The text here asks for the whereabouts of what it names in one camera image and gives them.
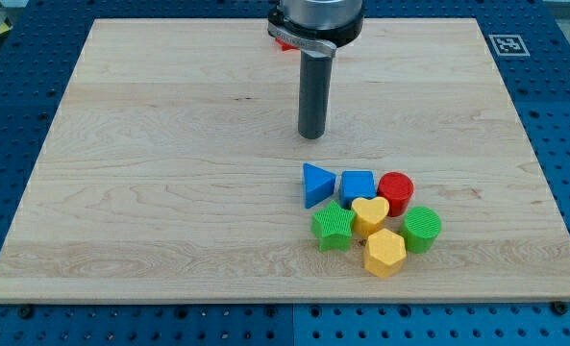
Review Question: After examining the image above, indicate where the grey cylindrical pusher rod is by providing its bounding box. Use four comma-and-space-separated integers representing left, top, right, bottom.
298, 51, 333, 139

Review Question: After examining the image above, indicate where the blue triangle block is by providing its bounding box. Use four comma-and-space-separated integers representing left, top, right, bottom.
303, 162, 336, 209

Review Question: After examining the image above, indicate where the white fiducial marker tag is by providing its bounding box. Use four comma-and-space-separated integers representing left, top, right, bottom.
489, 34, 530, 57

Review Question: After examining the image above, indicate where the red cylinder block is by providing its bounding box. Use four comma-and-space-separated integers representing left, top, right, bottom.
377, 171, 414, 217

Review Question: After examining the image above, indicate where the yellow heart block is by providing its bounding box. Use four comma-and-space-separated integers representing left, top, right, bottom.
351, 196, 389, 238

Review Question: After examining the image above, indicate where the blue cube block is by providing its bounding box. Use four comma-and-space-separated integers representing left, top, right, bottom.
339, 170, 377, 209

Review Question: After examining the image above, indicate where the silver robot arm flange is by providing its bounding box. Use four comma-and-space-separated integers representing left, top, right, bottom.
267, 0, 364, 59

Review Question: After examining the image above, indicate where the green star block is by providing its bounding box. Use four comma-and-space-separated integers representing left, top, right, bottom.
310, 200, 357, 252

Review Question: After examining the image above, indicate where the wooden board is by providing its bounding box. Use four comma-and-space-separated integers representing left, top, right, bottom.
0, 18, 570, 305

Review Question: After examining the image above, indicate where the red block behind arm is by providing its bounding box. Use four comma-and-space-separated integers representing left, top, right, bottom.
275, 38, 297, 51

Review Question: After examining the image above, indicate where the yellow hexagon block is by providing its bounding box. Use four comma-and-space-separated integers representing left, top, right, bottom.
363, 229, 407, 279

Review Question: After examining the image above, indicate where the green cylinder block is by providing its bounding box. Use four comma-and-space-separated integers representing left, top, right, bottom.
400, 206, 442, 254

